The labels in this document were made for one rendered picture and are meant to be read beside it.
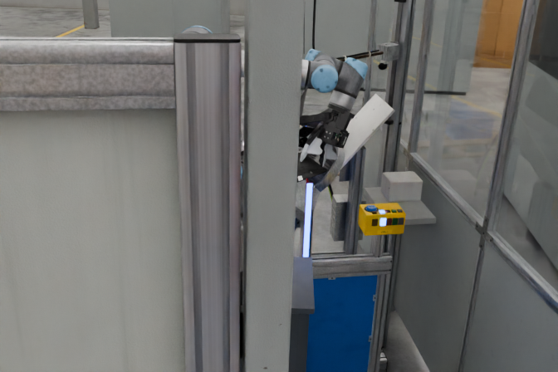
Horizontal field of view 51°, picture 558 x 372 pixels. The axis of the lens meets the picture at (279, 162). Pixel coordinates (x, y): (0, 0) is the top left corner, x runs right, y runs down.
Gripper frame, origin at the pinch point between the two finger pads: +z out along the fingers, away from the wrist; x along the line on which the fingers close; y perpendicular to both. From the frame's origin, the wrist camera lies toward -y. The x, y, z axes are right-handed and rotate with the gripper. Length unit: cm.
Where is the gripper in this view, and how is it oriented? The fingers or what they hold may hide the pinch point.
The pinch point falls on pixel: (309, 163)
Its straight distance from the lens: 187.2
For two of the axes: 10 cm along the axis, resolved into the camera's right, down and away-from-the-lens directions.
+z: -3.8, 9.2, 0.9
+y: 7.9, 3.7, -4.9
